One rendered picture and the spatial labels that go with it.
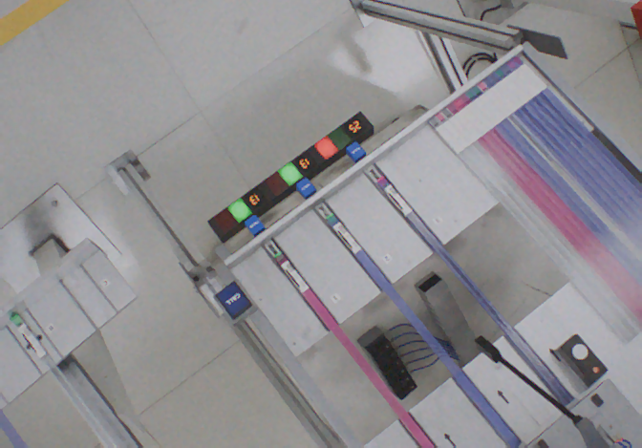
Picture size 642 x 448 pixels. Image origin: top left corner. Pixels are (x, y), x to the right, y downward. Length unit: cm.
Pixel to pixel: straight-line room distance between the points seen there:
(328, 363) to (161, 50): 84
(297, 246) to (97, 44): 81
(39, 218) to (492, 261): 105
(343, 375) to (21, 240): 84
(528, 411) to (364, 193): 45
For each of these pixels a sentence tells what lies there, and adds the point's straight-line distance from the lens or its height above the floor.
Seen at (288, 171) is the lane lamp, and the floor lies 65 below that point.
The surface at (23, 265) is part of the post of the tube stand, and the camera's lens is 219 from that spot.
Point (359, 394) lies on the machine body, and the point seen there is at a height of 62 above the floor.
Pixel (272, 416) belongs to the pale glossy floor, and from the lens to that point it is 260.
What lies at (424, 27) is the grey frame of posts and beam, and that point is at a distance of 202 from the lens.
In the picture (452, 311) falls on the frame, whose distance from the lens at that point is 183.
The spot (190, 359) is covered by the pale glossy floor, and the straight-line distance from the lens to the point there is 241.
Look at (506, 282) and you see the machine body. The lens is 194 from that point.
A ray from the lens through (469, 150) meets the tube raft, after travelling 155.
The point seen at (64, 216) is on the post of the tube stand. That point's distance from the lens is 216.
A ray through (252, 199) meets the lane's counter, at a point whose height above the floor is 65.
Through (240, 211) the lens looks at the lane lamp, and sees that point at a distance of 154.
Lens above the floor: 203
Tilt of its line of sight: 59 degrees down
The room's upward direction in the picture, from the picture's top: 128 degrees clockwise
